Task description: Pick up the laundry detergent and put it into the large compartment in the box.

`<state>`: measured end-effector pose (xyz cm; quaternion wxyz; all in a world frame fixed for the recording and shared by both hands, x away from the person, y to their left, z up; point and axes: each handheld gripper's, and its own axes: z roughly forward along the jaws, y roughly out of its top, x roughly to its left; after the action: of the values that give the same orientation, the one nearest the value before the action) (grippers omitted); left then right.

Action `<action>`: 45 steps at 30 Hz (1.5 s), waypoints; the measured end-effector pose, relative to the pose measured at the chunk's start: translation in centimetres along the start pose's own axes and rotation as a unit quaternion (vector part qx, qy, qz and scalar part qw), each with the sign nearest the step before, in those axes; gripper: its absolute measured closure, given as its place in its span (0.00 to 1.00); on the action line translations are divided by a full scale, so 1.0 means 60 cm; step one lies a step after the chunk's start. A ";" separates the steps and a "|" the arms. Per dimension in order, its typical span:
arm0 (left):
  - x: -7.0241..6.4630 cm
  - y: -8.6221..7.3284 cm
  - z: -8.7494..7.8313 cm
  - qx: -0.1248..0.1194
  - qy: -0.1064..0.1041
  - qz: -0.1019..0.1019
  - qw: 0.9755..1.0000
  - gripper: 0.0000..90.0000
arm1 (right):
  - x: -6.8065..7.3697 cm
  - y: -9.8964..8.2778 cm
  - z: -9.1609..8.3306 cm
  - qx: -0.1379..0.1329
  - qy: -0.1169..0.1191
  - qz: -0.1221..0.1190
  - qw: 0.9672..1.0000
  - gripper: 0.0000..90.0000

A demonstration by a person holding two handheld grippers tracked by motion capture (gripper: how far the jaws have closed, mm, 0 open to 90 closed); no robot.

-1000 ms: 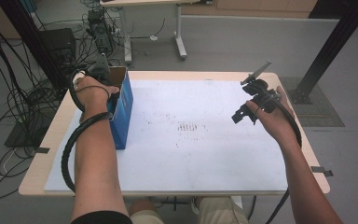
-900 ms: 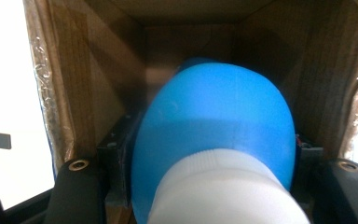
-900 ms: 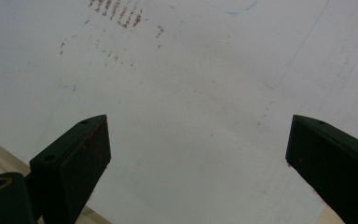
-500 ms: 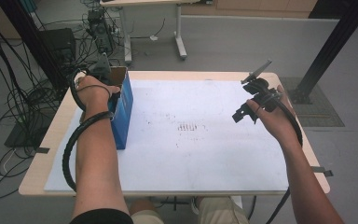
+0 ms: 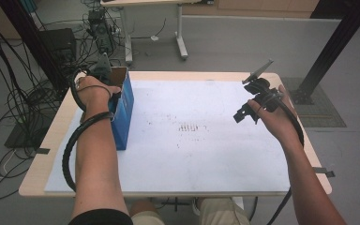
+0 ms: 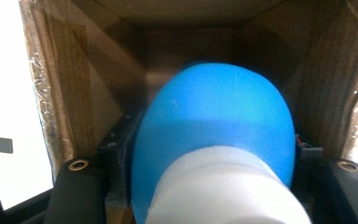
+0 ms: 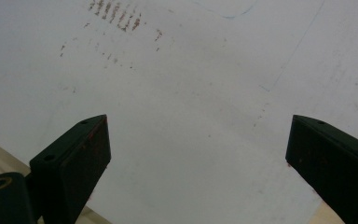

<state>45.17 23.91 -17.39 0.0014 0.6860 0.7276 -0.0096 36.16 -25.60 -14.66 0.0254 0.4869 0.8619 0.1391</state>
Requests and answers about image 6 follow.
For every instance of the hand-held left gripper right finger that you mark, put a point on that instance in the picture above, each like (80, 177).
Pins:
(307, 149)

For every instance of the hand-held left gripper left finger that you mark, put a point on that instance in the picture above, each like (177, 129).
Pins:
(116, 155)

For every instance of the brown cardboard box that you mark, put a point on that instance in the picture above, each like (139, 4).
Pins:
(90, 77)

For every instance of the blue bottle with white cap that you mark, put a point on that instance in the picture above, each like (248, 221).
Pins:
(217, 137)

